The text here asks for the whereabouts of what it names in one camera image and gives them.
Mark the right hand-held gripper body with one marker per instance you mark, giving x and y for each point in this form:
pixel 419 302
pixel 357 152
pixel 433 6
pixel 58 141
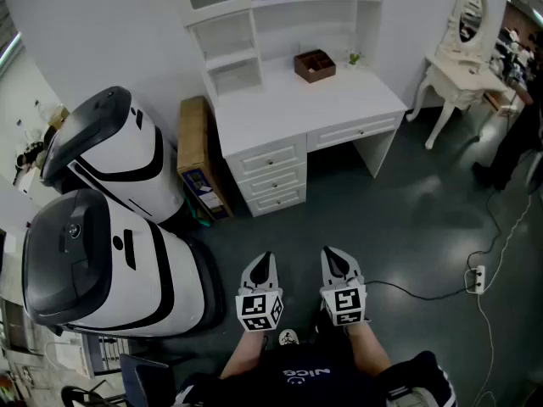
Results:
pixel 348 303

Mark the oval cream vanity mirror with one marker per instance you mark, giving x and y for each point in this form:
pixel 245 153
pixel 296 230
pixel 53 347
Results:
pixel 471 17

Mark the person's left forearm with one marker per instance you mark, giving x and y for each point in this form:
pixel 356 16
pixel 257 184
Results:
pixel 246 354

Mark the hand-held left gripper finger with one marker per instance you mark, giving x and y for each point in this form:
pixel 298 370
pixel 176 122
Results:
pixel 247 274
pixel 272 276

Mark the brown wooden organizer box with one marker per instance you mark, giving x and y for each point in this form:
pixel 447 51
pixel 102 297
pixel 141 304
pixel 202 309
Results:
pixel 316 74

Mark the white and black robot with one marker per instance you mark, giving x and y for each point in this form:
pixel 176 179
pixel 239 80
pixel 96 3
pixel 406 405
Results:
pixel 123 151
pixel 106 278

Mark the teal bag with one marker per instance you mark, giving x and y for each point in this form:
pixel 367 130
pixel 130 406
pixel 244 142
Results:
pixel 199 219

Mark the person's right forearm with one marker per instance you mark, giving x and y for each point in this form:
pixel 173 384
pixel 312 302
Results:
pixel 367 350

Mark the small green plant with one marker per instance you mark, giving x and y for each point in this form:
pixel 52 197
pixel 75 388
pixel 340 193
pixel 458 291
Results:
pixel 354 59

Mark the white desk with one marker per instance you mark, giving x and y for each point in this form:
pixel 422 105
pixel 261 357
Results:
pixel 305 100

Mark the person's white left shoe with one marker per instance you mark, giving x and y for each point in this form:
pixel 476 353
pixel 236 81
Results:
pixel 288 337

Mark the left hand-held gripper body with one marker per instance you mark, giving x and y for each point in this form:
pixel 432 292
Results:
pixel 259 308

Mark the flat cardboard box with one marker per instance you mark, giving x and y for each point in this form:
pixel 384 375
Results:
pixel 193 142

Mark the white power strip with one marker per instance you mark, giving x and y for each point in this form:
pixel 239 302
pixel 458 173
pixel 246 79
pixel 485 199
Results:
pixel 475 279

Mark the dark chair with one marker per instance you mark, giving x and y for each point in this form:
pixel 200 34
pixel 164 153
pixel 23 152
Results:
pixel 144 382

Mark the person's dark shirt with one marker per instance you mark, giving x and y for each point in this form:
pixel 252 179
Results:
pixel 314 380

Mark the cream vanity table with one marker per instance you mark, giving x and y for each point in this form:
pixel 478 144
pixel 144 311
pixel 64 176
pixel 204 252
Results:
pixel 460 83

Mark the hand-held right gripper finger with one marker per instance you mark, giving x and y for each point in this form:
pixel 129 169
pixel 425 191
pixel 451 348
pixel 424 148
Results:
pixel 327 271
pixel 353 271

